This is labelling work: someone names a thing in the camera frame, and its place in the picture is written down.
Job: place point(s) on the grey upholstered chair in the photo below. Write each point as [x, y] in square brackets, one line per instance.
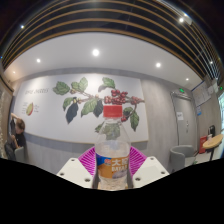
[20, 155]
[180, 155]

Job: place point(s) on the grey door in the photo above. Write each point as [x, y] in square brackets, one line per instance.
[185, 133]

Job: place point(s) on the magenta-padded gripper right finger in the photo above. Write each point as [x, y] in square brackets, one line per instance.
[150, 171]

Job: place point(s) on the white notice board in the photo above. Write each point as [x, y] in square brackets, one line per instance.
[203, 95]

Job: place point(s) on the green exit sign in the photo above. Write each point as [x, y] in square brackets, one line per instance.
[181, 90]

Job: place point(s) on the round ceiling lights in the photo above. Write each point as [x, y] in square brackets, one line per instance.
[95, 52]

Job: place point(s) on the brown wooden cabinet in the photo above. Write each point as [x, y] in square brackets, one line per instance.
[4, 123]

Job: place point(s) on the clear bottle with red cap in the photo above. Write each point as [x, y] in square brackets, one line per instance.
[112, 153]

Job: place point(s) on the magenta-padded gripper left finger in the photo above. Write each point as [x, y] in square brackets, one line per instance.
[73, 172]

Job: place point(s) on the red fire extinguisher box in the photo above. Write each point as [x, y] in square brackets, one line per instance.
[203, 145]

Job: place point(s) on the coffee branch wall mural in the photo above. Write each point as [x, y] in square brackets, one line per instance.
[46, 116]

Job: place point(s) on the person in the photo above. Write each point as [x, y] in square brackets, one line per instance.
[18, 136]

